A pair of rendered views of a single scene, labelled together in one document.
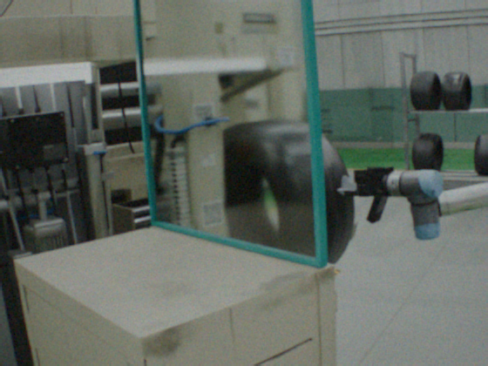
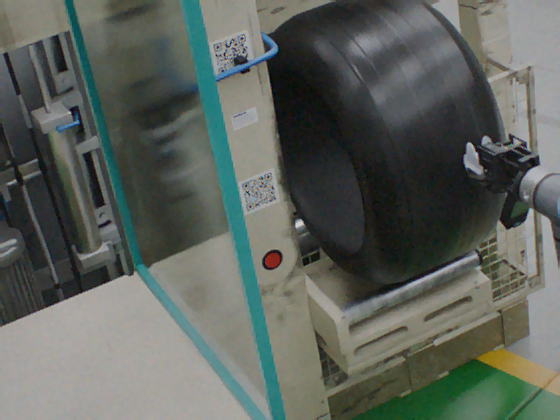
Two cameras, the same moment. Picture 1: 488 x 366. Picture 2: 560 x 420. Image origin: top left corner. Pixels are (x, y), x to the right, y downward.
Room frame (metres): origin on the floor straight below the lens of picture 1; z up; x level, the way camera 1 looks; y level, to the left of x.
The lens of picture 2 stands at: (-0.24, -0.58, 2.46)
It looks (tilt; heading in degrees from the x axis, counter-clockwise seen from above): 33 degrees down; 19
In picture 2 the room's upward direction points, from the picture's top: 11 degrees counter-clockwise
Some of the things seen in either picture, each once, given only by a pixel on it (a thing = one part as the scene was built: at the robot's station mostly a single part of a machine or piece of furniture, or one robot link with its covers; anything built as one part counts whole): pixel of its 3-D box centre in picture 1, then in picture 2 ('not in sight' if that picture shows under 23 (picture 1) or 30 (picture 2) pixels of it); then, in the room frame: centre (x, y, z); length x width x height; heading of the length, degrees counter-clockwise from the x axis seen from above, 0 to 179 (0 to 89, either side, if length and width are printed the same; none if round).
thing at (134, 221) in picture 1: (148, 240); not in sight; (2.04, 0.38, 1.05); 0.20 x 0.15 x 0.30; 130
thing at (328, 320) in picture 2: not in sight; (299, 289); (1.78, 0.10, 0.90); 0.40 x 0.03 x 0.10; 40
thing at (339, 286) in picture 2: not in sight; (376, 295); (1.90, -0.03, 0.80); 0.37 x 0.36 x 0.02; 40
